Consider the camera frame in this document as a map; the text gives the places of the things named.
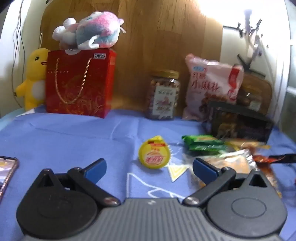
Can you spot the red-brown snack packet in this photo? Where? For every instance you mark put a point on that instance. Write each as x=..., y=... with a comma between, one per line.
x=266, y=166

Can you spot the blue printed bed sheet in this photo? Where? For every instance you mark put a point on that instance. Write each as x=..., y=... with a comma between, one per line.
x=69, y=139

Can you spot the red gift bag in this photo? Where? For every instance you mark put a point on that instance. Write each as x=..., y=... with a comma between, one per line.
x=78, y=83

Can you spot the silver snack packet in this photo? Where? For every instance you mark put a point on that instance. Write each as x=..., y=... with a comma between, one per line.
x=233, y=162

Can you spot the dark wooden headboard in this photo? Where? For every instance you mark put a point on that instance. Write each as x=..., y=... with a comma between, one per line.
x=266, y=92

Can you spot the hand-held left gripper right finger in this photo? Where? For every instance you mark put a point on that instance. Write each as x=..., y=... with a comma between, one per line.
x=203, y=168

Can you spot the smartphone in pink case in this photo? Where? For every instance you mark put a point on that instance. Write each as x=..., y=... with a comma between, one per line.
x=7, y=173

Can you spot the orange snack packet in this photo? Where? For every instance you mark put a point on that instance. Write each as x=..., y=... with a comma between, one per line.
x=247, y=144

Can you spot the yellow duck plush toy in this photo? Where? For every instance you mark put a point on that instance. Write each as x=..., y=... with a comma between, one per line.
x=33, y=76

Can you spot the black cardboard box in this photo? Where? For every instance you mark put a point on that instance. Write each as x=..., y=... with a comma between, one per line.
x=240, y=125

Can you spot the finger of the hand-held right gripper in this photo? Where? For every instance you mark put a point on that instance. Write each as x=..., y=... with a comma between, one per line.
x=285, y=158

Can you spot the light wooden board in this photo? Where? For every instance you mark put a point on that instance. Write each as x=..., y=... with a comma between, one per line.
x=157, y=41

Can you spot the pink and blue plush toy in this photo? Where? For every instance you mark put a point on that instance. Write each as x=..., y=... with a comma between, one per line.
x=97, y=27

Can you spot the nut jar with gold lid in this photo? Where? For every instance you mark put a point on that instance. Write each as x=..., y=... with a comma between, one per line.
x=163, y=97

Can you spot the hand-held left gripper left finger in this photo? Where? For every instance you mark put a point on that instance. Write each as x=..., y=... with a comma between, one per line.
x=97, y=169

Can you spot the green snack packet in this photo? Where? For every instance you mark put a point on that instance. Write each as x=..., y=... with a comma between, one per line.
x=201, y=139
x=205, y=147

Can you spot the yellow jelly cup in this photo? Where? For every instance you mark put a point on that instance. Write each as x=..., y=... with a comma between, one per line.
x=154, y=154

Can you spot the pink snack bag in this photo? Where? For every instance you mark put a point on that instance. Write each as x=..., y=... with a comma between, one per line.
x=208, y=85

